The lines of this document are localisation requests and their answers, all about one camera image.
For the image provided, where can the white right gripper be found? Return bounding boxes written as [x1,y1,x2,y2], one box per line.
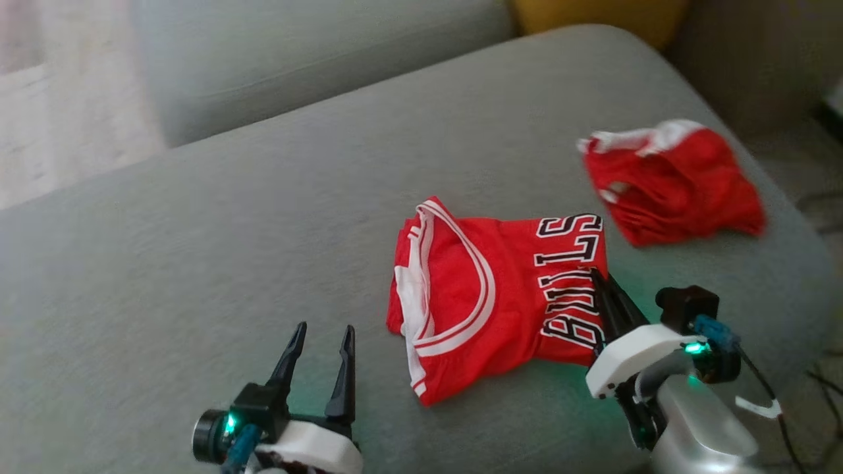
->
[585,268,710,453]

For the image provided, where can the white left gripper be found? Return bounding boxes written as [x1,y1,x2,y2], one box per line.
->
[250,321,364,474]

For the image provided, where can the red Bulls basketball jersey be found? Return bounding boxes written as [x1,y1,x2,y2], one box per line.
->
[386,196,611,408]

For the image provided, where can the red shorts with white stripe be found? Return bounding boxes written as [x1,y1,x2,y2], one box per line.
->
[577,118,767,248]

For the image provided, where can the large grey sofa ottoman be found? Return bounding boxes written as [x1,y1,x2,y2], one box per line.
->
[0,24,838,474]

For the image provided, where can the yellow cushion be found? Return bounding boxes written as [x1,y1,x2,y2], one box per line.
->
[510,0,690,51]

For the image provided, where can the grey sofa seat cushion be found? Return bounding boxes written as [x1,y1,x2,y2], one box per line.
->
[130,0,516,149]

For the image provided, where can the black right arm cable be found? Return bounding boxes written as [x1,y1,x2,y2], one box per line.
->
[693,314,802,474]

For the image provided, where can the white cable tag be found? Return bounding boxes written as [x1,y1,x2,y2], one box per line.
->
[734,394,784,421]

